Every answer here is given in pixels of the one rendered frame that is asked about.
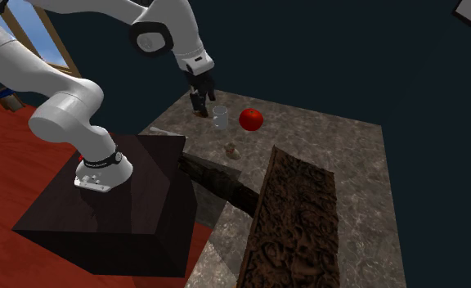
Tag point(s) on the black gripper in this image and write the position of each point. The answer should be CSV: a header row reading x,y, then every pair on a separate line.
x,y
199,80

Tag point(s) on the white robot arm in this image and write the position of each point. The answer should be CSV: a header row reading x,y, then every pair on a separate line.
x,y
60,85

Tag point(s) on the dark bottle with brown base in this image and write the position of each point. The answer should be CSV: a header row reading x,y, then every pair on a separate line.
x,y
202,108

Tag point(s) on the clear glass mug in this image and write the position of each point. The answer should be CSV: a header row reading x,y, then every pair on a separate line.
x,y
220,118

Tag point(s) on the red tomato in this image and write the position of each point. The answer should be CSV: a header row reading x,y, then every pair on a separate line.
x,y
251,119

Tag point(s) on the small beige figure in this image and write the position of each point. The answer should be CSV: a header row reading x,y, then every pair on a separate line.
x,y
232,151

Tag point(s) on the dark robot stand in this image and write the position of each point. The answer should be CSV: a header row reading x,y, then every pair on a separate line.
x,y
139,207

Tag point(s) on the carved brown wooden board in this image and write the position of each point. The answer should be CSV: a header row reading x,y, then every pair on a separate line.
x,y
295,223

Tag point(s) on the wooden framed window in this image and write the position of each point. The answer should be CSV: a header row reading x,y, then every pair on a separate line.
x,y
44,36

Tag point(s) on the small brown box blue top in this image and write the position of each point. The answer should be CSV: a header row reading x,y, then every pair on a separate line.
x,y
8,99

